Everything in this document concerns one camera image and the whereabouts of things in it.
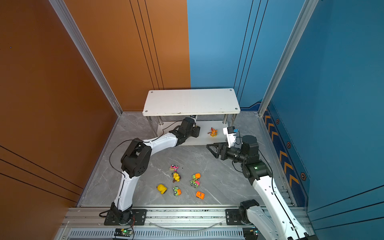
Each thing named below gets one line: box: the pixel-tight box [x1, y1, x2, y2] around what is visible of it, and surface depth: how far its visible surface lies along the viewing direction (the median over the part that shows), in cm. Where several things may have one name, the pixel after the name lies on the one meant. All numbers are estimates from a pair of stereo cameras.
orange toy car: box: [196, 191, 205, 200], surface depth 80 cm
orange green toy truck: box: [192, 173, 201, 181], surface depth 86 cm
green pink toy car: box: [190, 180, 201, 188], surface depth 84 cm
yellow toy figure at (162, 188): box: [156, 184, 168, 195], surface depth 82 cm
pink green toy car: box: [169, 164, 179, 172], surface depth 90 cm
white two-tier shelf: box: [142, 88, 241, 145], surface depth 82 cm
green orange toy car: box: [172, 186, 182, 196], surface depth 81 cm
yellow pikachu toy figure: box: [171, 171, 181, 183], surface depth 85 cm
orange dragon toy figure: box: [207, 127, 218, 137], surface depth 96 cm
